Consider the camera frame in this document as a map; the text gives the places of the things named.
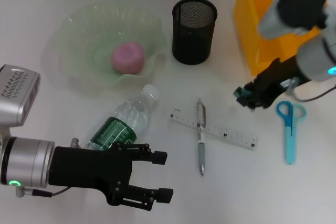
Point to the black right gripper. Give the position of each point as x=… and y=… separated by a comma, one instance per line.
x=275, y=79

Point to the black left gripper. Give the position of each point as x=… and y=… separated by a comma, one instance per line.
x=86, y=167

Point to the green plastic wrapper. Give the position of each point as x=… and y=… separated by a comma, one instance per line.
x=239, y=93

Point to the clear plastic ruler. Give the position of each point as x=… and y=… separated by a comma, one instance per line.
x=225, y=130

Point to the grey clear ballpoint pen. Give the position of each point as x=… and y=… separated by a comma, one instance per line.
x=200, y=150

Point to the blue scissors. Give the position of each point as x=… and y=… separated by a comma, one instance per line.
x=290, y=140

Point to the clear green-label water bottle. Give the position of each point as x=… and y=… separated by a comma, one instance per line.
x=131, y=116

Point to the pink peach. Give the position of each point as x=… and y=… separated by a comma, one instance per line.
x=128, y=57

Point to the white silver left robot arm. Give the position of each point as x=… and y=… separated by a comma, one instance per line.
x=26, y=161

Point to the black mesh pen holder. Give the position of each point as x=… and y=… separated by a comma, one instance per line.
x=193, y=43

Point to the translucent green fruit plate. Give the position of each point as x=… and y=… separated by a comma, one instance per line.
x=86, y=51

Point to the right wrist silver connector stub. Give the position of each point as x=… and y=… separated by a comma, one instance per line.
x=290, y=85

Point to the wrist silver connector stub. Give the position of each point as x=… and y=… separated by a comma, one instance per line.
x=290, y=85
x=74, y=142

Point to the yellow plastic bin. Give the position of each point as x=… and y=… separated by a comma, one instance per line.
x=249, y=24

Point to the left wrist silver connector stub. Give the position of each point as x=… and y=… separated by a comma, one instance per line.
x=74, y=142

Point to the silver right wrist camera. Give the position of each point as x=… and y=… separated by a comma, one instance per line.
x=291, y=6

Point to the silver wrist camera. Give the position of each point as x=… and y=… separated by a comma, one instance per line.
x=15, y=93
x=291, y=6

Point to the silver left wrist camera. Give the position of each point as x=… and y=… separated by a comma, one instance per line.
x=15, y=93

